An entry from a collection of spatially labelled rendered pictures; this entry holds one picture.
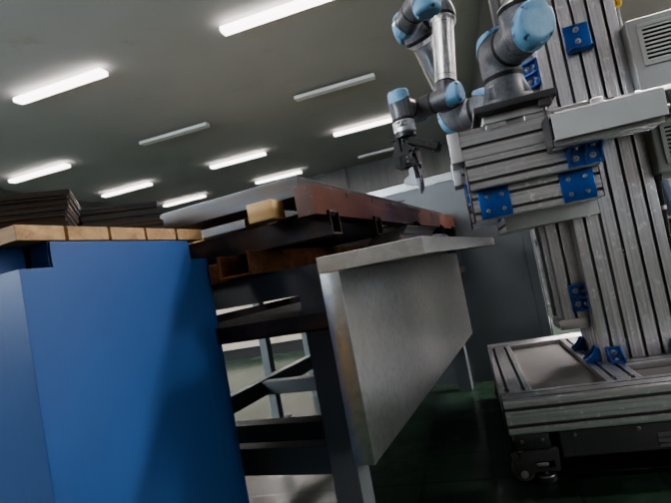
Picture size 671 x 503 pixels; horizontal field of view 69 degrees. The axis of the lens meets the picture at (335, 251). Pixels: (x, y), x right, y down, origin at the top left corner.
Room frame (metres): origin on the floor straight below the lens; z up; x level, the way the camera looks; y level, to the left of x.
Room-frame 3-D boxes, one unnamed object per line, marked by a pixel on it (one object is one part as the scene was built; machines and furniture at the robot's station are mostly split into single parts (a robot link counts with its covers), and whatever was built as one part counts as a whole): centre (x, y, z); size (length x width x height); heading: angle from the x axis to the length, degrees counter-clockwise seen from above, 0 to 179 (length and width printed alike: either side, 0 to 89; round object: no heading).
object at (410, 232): (1.14, -0.14, 0.70); 0.39 x 0.12 x 0.04; 157
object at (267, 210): (0.98, 0.12, 0.79); 0.06 x 0.05 x 0.04; 67
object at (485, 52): (1.44, -0.60, 1.20); 0.13 x 0.12 x 0.14; 11
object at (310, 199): (1.68, -0.27, 0.80); 1.62 x 0.04 x 0.06; 157
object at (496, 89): (1.44, -0.59, 1.09); 0.15 x 0.15 x 0.10
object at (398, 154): (1.66, -0.31, 1.02); 0.09 x 0.08 x 0.12; 67
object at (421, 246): (1.45, -0.31, 0.66); 1.30 x 0.20 x 0.03; 157
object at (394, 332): (1.48, -0.23, 0.47); 1.30 x 0.04 x 0.35; 157
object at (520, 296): (2.56, -0.33, 0.50); 1.30 x 0.04 x 1.01; 67
